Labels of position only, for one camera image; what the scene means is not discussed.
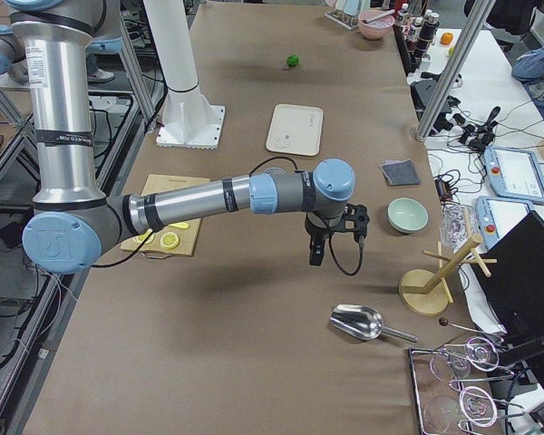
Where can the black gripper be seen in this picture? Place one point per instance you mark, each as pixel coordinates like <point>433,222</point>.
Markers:
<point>315,234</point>

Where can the green lime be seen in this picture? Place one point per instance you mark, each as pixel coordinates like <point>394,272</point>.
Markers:
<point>292,60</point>

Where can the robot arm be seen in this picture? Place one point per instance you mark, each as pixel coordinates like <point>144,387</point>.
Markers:
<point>12,55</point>
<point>75,222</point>

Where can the white rabbit tray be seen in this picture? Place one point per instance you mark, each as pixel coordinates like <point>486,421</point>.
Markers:
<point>295,130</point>

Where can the mint green bowl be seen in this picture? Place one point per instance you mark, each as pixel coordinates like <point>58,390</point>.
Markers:
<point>407,215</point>

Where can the grey folded cloth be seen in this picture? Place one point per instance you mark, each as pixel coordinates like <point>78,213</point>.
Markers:
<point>400,173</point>

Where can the wooden mug tree stand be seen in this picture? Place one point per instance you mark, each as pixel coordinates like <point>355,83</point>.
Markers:
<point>427,293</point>

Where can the wooden cutting board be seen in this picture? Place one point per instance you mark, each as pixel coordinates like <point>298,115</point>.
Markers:
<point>187,230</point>

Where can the lemon slice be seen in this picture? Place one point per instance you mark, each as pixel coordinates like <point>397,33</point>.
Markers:
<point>169,240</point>
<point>144,239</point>

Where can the teach pendant near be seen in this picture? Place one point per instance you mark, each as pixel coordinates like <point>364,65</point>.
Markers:
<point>498,216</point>

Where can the teach pendant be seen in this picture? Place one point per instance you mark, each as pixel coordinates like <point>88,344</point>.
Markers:
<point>515,173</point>
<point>498,216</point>

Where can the teach pendant far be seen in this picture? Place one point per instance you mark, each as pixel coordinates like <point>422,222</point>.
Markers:
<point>515,173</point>

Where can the black monitor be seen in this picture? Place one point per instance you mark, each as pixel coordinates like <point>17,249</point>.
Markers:
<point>515,290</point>

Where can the pink bowl with ice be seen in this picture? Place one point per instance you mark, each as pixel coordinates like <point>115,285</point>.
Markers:
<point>372,29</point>

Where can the white central column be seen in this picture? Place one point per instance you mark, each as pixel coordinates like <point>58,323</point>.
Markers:
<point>170,33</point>

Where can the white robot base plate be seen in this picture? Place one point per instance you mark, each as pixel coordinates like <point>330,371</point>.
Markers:
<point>190,121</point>

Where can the black wire glass rack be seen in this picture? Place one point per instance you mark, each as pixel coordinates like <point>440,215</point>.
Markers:
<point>450,388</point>

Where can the aluminium frame post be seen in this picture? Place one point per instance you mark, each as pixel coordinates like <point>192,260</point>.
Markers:
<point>475,20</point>

